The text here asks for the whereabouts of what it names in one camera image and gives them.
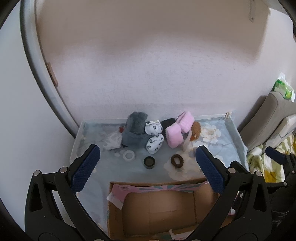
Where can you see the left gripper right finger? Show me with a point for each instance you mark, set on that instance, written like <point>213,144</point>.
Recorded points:
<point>242,211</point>

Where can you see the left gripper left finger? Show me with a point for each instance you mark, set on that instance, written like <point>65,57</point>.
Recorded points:
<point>53,211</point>

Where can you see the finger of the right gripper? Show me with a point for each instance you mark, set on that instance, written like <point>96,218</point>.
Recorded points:
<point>275,155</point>

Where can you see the brown hair scrunchie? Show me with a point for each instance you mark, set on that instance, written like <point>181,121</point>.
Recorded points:
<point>177,161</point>

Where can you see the pink fluffy sock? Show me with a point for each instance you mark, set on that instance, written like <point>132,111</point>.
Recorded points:
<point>174,136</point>
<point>185,120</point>

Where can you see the clear tape roll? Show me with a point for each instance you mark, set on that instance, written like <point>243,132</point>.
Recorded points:
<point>129,155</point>

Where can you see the pink fluffy sock front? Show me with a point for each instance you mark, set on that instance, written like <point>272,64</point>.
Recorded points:
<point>174,136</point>

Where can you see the black round jar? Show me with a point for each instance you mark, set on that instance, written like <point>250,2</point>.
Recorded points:
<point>149,162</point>

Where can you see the grey fluffy sock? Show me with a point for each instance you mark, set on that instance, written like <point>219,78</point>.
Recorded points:
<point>134,135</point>

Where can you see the black fuzzy item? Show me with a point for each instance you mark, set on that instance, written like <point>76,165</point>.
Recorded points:
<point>166,123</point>

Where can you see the white panda sock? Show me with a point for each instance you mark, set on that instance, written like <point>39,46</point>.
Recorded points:
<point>153,128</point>
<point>155,143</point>

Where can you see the green yellow floral blanket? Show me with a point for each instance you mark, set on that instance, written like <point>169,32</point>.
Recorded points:
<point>272,171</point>

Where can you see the grey sofa cushion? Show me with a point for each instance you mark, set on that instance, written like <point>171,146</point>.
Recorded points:
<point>268,117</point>

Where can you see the open cardboard box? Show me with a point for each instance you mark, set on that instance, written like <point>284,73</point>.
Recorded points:
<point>164,211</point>

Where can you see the green snack packet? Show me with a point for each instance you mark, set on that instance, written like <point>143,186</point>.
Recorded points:
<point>283,87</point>

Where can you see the blue floral table cloth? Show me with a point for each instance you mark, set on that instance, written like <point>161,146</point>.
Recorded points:
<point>125,164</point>

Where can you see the crumpled white plastic bag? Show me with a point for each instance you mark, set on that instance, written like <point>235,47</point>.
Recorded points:
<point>112,141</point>

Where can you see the grey curved pipe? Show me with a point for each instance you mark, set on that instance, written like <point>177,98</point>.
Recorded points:
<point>38,66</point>

